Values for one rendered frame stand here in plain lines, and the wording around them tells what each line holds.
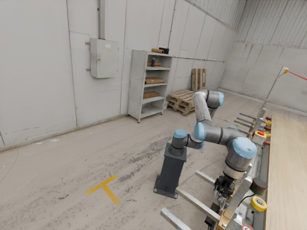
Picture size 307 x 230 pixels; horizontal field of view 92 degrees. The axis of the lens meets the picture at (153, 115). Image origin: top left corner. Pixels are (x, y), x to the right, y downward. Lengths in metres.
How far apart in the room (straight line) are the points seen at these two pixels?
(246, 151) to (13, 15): 2.62
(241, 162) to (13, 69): 2.61
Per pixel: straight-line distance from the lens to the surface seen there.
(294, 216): 1.35
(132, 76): 3.39
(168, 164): 1.82
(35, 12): 2.66
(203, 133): 0.78
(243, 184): 0.93
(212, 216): 1.09
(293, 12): 8.81
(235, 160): 0.75
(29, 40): 2.64
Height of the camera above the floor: 1.69
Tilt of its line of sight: 25 degrees down
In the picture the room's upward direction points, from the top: 9 degrees clockwise
